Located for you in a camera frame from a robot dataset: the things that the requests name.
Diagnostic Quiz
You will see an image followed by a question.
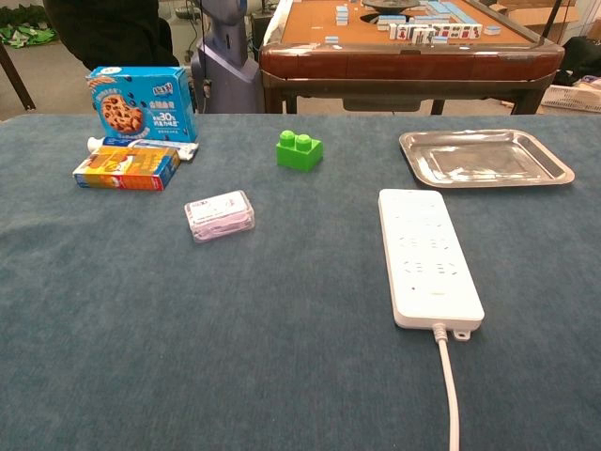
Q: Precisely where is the purple robot base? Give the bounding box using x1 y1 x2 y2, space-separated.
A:
190 0 266 115

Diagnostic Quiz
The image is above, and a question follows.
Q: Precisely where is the white power strip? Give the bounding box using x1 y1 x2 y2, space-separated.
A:
378 188 485 332

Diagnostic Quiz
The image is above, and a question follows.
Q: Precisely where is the green building block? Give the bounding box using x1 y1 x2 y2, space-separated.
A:
275 130 324 174

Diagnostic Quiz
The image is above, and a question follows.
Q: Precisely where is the pink tissue packet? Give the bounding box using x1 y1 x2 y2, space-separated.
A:
183 189 256 244

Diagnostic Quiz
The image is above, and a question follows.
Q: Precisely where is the blue table cloth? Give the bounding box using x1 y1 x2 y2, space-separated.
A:
0 112 601 451

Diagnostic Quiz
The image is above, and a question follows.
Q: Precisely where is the white toothpaste tube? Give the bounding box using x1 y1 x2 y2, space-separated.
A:
86 135 200 163

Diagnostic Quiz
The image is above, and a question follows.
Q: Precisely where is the orange and blue box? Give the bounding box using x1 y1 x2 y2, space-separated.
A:
72 145 182 192

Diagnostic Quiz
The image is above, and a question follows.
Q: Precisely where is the stainless steel tray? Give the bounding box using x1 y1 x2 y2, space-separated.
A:
398 129 576 190

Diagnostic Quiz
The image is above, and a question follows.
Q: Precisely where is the blue cookie box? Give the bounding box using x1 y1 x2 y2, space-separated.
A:
85 66 199 144

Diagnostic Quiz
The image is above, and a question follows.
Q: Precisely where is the brown mahjong table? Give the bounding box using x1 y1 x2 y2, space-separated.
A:
258 0 565 116

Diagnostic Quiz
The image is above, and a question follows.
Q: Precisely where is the row of mahjong tiles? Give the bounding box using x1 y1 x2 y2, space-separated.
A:
388 22 484 45

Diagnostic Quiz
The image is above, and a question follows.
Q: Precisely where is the person in black clothes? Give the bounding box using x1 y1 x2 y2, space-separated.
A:
41 0 180 72

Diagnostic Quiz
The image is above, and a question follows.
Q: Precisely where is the white plastic basket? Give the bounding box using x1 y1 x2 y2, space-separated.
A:
540 84 601 114

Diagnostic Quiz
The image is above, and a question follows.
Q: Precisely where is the cardboard box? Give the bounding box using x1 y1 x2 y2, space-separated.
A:
497 0 601 35

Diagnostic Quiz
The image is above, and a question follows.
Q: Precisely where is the black bag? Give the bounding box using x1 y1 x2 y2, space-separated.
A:
557 35 601 87

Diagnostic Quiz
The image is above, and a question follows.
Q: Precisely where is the green items pile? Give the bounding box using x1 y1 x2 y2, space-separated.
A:
0 4 58 50

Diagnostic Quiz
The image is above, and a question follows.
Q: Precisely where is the white power strip cable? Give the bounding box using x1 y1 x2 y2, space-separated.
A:
432 322 460 451

